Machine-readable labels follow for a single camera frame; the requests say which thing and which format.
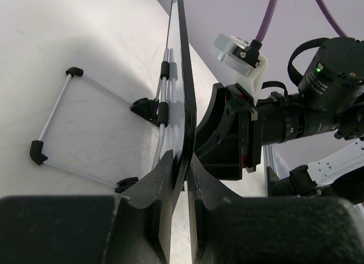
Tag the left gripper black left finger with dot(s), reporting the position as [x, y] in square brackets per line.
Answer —
[133, 227]

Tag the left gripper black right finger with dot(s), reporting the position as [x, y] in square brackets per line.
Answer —
[228, 228]

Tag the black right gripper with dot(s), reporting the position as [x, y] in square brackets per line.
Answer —
[233, 130]

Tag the black-framed whiteboard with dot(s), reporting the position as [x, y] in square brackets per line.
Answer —
[182, 99]

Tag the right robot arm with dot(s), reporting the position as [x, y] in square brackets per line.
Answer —
[339, 174]

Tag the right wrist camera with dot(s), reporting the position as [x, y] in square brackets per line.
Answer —
[249, 64]

